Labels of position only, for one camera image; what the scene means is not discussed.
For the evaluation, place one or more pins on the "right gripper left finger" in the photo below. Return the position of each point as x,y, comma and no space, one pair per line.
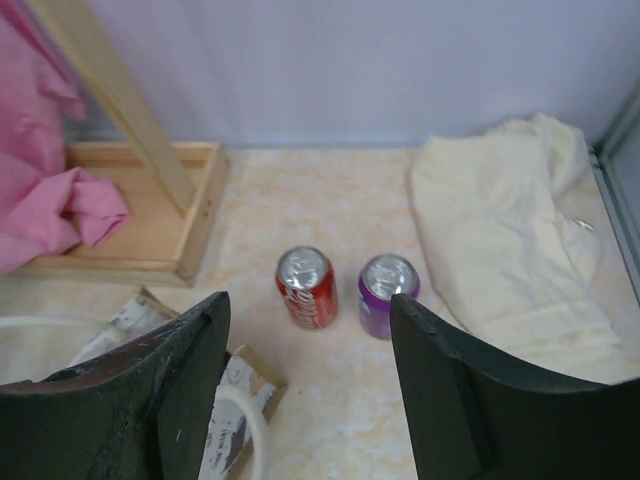
140,411

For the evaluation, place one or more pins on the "pink shirt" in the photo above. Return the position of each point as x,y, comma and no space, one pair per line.
47,208

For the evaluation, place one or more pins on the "brown canvas tote bag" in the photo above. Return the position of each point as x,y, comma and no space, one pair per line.
33,347

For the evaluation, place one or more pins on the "aluminium frame rail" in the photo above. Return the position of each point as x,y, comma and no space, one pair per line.
615,164

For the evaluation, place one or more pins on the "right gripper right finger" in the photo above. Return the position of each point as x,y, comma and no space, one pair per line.
477,412

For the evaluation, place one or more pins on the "purple can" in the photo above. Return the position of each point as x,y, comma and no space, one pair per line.
382,277

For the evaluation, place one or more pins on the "wooden clothes rack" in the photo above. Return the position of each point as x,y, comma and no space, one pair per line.
173,189

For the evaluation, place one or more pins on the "beige cloth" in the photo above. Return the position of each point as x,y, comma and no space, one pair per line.
512,269

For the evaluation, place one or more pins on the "red can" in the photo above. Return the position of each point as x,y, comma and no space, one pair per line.
306,281

